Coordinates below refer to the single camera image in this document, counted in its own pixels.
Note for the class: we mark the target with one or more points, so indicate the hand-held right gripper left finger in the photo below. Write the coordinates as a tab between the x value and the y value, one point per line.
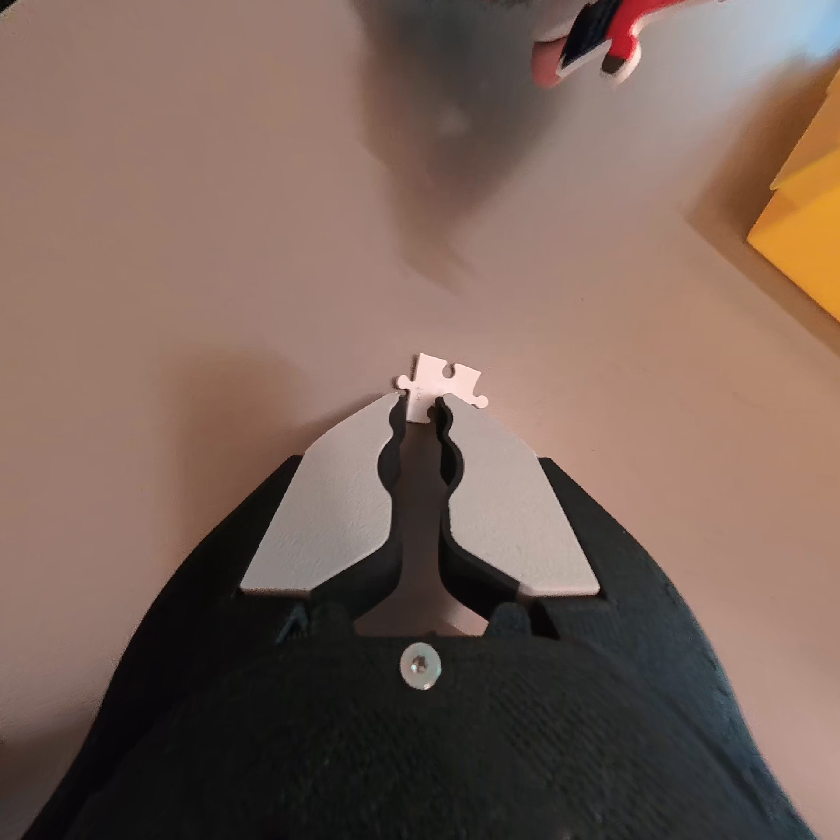
328	518

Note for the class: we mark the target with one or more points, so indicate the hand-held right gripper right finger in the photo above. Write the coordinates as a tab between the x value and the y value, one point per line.
518	518

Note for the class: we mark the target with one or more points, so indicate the single white-backed puzzle piece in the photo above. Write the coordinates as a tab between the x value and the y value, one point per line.
433	377

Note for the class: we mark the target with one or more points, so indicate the joined puzzle pieces strip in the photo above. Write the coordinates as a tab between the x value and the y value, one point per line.
627	29

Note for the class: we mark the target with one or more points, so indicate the person's left hand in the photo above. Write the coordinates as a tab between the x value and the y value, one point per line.
546	69

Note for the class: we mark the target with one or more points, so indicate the yellow box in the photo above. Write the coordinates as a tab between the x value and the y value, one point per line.
807	216

